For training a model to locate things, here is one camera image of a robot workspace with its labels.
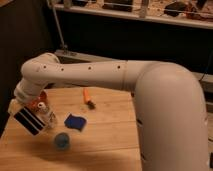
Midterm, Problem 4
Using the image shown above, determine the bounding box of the metal rod stand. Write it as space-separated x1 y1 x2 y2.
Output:
50 0 68 53

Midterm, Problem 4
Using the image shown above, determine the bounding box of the small white bottle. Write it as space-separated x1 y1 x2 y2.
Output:
38 102 57 129

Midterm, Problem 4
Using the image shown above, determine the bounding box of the orange ceramic bowl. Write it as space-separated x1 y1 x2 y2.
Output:
27 91 47 110

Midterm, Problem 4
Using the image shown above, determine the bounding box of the black white striped eraser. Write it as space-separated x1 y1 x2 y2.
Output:
14 107 45 135

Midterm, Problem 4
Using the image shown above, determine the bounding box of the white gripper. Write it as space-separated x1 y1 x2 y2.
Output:
8 79 44 115

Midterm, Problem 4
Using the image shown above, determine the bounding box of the blue cloth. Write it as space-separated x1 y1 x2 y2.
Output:
64 114 87 131

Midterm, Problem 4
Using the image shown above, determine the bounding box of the shelf with clutter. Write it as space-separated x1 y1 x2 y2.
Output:
47 0 213 30

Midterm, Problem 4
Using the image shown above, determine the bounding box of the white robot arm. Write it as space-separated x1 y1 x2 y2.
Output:
8 53 210 171

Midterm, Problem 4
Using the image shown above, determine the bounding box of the orange handled brush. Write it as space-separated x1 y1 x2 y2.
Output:
83 88 95 110

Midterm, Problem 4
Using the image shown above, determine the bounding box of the blue ceramic cup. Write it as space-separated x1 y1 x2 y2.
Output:
54 132 70 150

